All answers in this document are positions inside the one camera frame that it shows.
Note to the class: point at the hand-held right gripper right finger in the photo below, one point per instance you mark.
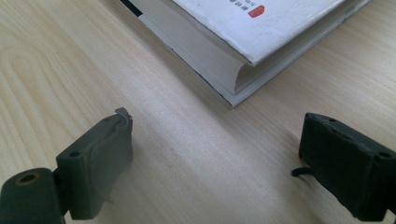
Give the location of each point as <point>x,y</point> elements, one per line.
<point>345,165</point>

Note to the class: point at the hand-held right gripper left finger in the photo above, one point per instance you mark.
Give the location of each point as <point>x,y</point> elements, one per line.
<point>93,168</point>

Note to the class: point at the white book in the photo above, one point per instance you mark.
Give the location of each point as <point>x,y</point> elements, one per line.
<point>249,28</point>

